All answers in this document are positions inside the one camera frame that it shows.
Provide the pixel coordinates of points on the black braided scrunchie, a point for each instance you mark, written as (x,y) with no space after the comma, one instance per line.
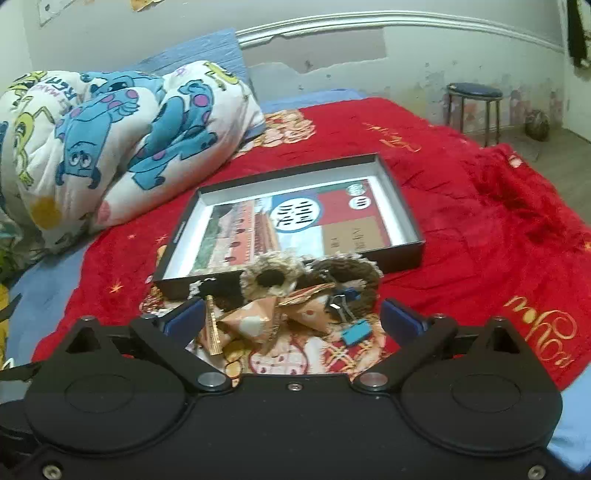
(222,293)

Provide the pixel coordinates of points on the white wall paper sheet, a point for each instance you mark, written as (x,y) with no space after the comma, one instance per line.
(60,11)

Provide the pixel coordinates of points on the round blue metal stool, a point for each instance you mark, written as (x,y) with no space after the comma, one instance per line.
(473,91)

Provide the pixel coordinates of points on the black shallow box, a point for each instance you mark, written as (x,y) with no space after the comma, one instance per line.
(406,258)

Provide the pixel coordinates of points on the blue bedsheet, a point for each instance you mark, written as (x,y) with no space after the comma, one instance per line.
(41,300)

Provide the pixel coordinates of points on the white door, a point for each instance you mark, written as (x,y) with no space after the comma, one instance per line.
(578,101)

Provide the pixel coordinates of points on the red plush blanket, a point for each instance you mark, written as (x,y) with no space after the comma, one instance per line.
(461,207)

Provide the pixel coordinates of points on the brown fuzzy scrunchie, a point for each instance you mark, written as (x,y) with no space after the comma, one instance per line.
(351,268)

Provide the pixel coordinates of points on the printed card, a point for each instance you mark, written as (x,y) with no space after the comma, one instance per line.
(295,212)

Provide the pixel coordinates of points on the orange triangular paper packet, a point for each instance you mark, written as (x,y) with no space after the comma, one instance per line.
(251,318)
(307,316)

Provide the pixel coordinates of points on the yellow wall sticker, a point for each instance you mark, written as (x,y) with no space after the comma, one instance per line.
(145,4)

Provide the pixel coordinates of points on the black hanging jacket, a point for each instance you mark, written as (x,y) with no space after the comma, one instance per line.
(577,32)

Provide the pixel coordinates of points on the gold foil packet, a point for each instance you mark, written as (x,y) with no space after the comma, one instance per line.
(212,332)

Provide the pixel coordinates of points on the blue binder clip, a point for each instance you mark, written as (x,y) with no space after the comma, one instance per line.
(356,333)
(347,293)

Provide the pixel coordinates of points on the flat gold foil wrapper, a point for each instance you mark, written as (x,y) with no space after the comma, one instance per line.
(307,294)

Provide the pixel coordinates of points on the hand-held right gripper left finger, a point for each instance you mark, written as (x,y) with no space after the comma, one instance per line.
(184,317)

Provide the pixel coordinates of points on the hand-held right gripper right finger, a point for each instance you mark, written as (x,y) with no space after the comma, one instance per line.
(398,318)

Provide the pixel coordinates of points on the striped dark ball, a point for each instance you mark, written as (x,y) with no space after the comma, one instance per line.
(537,124)

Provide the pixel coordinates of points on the white wall moulding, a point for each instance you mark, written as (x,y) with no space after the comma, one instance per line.
(392,25)

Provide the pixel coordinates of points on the cartoon monster printed quilt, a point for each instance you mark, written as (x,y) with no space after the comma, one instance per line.
(115,138)

